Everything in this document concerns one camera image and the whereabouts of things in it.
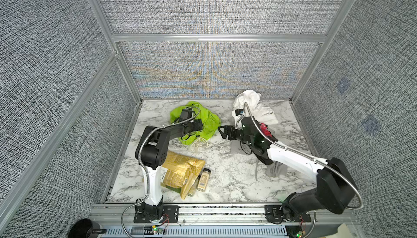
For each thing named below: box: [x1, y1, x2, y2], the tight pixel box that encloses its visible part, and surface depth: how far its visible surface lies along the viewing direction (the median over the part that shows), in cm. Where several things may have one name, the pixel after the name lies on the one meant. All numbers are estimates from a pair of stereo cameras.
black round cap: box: [67, 218, 108, 238], surface depth 65 cm
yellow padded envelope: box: [160, 150, 206, 200], surface depth 81 cm
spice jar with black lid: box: [196, 167, 212, 193], surface depth 81 cm
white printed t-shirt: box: [232, 89, 279, 130], surface depth 108 cm
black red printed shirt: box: [258, 122, 278, 142], surface depth 94 cm
